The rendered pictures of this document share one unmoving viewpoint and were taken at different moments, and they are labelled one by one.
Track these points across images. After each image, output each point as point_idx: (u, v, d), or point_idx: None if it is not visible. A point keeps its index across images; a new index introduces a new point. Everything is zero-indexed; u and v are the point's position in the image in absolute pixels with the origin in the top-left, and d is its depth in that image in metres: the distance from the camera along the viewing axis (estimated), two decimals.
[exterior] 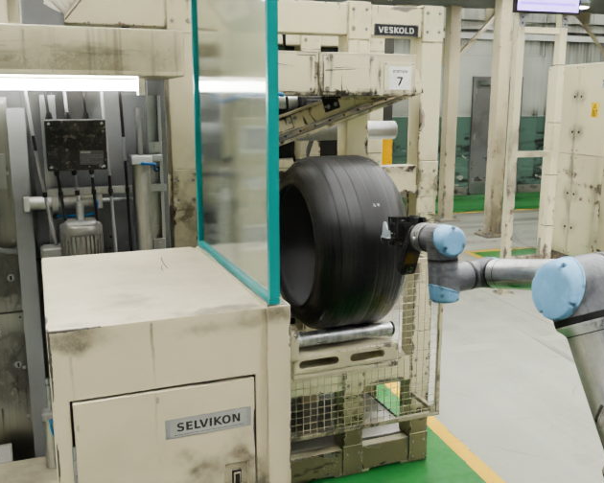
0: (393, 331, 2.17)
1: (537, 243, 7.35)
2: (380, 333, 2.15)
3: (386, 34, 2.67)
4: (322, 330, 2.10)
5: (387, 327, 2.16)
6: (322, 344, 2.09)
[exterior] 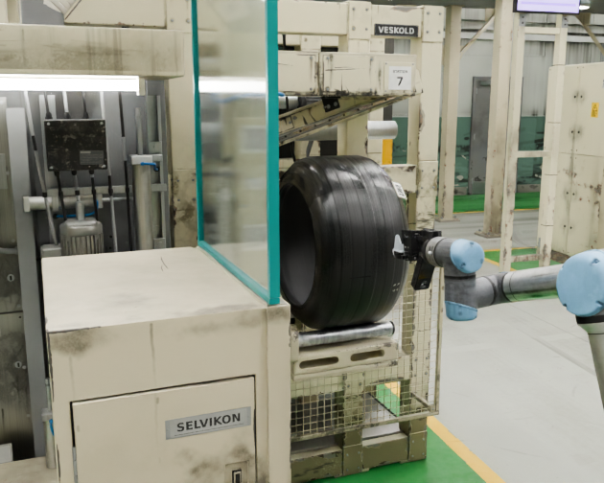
0: (392, 323, 2.17)
1: (537, 243, 7.35)
2: (379, 325, 2.16)
3: (386, 34, 2.67)
4: None
5: (384, 321, 2.18)
6: (323, 337, 2.08)
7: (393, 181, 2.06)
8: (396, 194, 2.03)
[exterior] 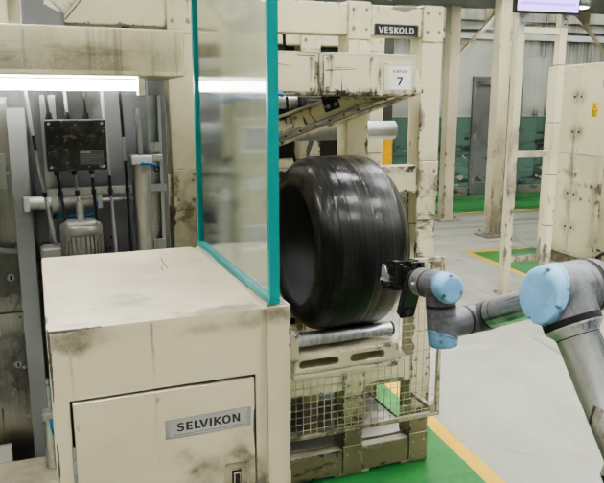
0: None
1: (537, 243, 7.35)
2: None
3: (386, 34, 2.67)
4: None
5: None
6: (319, 330, 2.11)
7: None
8: (400, 291, 2.05)
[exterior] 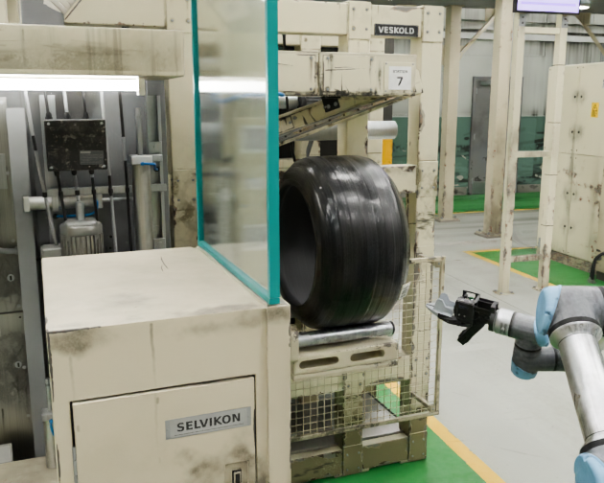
0: None
1: (537, 243, 7.35)
2: None
3: (386, 34, 2.67)
4: (324, 342, 2.09)
5: (384, 334, 2.19)
6: None
7: (404, 286, 2.05)
8: (398, 297, 2.07)
